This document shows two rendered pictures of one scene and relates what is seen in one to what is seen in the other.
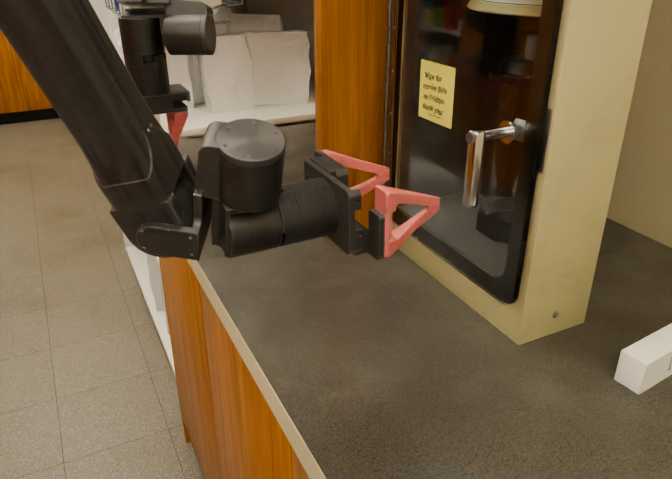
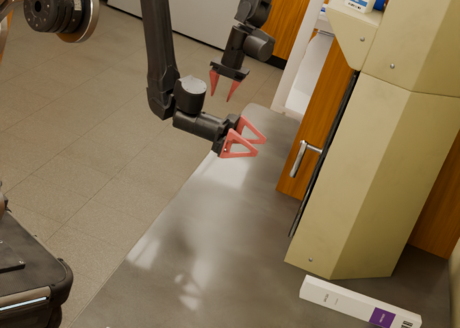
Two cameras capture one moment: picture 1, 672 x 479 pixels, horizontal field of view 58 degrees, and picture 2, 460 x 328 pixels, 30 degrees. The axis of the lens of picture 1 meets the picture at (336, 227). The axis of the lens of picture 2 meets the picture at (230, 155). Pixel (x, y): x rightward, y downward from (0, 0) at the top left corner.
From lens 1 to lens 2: 1.42 m
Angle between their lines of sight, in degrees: 30
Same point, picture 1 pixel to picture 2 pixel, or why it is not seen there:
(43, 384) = (129, 239)
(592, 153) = (349, 181)
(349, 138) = (312, 141)
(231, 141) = (187, 82)
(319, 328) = (215, 204)
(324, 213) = (212, 130)
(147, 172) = (159, 79)
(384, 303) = (256, 218)
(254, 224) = (184, 117)
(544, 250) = (310, 216)
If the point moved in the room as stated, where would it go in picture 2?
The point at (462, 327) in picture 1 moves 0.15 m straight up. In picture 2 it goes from (272, 244) to (294, 188)
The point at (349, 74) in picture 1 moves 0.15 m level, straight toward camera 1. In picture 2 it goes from (326, 106) to (292, 109)
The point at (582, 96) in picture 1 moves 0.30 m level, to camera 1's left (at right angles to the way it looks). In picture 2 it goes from (347, 148) to (243, 87)
